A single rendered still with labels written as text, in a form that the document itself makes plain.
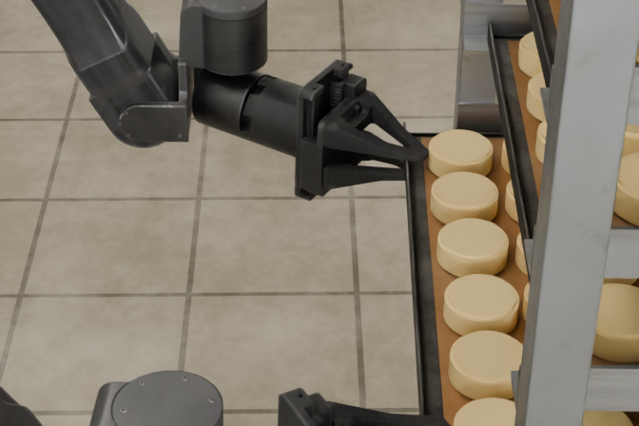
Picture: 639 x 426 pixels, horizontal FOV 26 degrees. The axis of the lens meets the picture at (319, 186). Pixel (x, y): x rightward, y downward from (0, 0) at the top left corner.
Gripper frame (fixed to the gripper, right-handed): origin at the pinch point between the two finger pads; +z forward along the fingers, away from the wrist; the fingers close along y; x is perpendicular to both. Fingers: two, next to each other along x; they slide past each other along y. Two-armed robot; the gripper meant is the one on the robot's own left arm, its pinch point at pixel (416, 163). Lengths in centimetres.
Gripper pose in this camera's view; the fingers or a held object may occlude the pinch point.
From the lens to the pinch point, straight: 108.8
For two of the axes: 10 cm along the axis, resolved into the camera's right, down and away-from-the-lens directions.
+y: 0.3, -8.2, -5.7
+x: 5.1, -4.8, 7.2
